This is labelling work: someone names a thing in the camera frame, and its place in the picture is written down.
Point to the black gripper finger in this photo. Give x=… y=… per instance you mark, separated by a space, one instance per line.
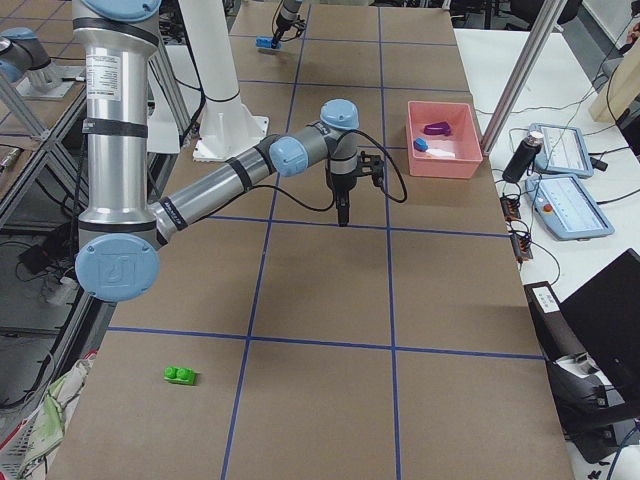
x=342 y=203

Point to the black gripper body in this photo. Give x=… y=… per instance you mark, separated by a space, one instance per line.
x=283 y=25
x=341 y=184

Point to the long blue toy block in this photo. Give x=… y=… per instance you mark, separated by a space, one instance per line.
x=267 y=43

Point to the small blue toy block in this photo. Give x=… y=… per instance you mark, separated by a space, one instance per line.
x=420 y=145

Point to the purple toy block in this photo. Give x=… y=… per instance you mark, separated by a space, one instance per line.
x=438 y=128

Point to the third robot arm grey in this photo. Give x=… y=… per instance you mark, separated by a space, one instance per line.
x=21 y=52

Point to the pink plastic box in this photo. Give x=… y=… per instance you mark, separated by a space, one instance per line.
x=452 y=157

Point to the grey orange usb hub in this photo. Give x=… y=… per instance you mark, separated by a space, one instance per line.
x=521 y=246
x=510 y=208

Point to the black water bottle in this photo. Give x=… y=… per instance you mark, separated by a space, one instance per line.
x=523 y=156

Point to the teach pendant near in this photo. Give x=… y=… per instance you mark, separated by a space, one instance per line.
x=566 y=208

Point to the teach pendant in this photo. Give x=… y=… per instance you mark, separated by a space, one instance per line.
x=564 y=151
x=566 y=208

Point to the teach pendant far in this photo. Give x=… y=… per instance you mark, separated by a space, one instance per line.
x=564 y=151

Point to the green toy block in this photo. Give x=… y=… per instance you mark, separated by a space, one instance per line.
x=179 y=375

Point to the black laptop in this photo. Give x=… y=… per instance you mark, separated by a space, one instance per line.
x=604 y=316

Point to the cloth bag green white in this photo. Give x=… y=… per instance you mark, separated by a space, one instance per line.
x=28 y=452

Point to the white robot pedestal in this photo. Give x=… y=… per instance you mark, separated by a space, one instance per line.
x=226 y=126

